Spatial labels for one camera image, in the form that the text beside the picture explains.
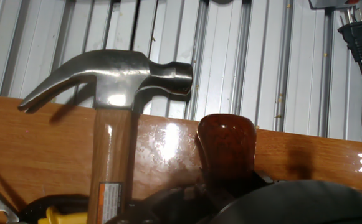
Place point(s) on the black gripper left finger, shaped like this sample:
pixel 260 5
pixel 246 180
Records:
pixel 174 208

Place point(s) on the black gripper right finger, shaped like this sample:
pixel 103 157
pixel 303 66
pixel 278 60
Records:
pixel 261 181

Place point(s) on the black C-clamp with steel screw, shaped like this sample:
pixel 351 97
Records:
pixel 59 202

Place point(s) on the glossy wooden board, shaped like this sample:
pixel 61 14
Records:
pixel 28 149

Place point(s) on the white plug adapter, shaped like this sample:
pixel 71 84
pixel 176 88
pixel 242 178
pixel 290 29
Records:
pixel 327 3

